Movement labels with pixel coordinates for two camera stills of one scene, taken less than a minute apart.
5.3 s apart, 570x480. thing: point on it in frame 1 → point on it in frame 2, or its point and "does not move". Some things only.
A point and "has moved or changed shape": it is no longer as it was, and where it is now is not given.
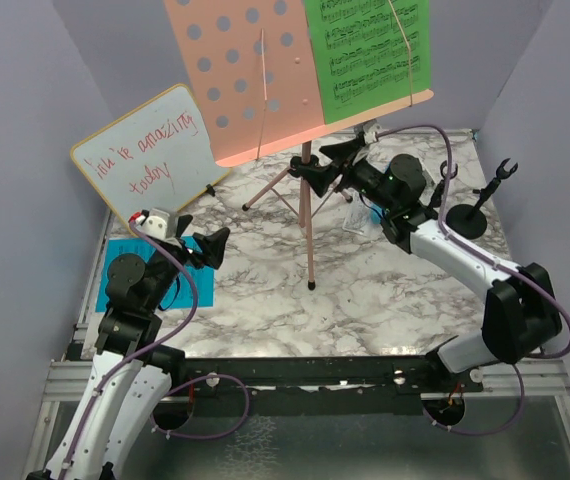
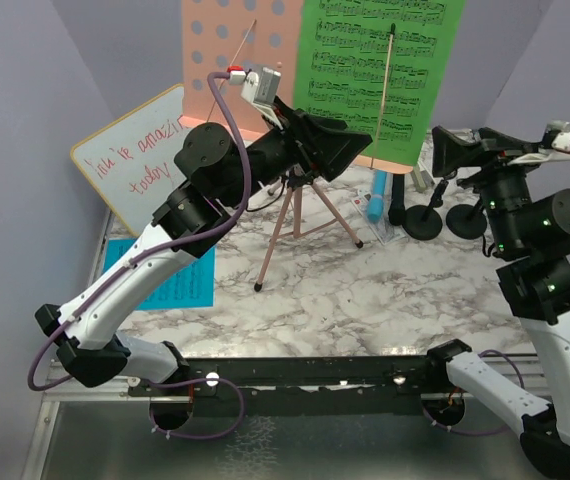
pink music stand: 249,63 has moved or changed shape
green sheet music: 369,52 has moved or changed shape
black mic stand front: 470,222 does not move
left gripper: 212,245 → 322,144
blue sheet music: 179,291 does not move
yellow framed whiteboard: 157,156 does not move
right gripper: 321,177 → 492,151
